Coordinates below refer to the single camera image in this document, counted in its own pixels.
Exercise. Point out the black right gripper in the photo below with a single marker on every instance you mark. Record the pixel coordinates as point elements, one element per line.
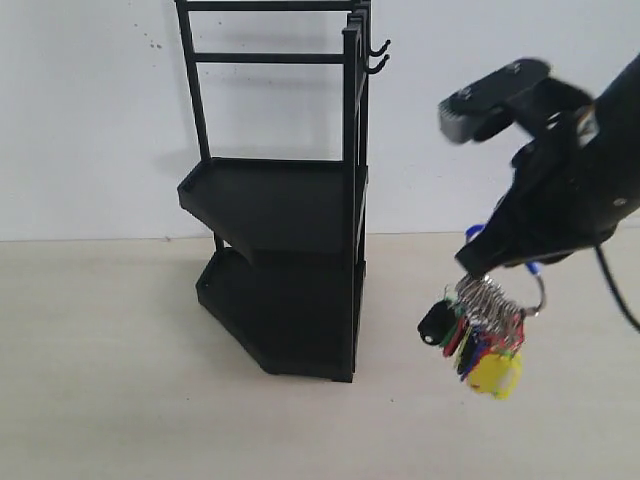
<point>573,184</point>

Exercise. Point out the bunch of colourful key tags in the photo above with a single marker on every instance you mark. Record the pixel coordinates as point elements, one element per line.
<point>482,330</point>

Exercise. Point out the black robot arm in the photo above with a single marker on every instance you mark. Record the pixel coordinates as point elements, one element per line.
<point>573,182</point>

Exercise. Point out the black two-tier storage rack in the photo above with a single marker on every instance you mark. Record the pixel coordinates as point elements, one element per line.
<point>287,274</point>

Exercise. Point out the black metal hook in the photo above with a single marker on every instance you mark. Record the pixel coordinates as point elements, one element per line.
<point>380,48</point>
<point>376,69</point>

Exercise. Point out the black wrist camera on gripper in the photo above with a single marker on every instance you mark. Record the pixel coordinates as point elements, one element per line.
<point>482,109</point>

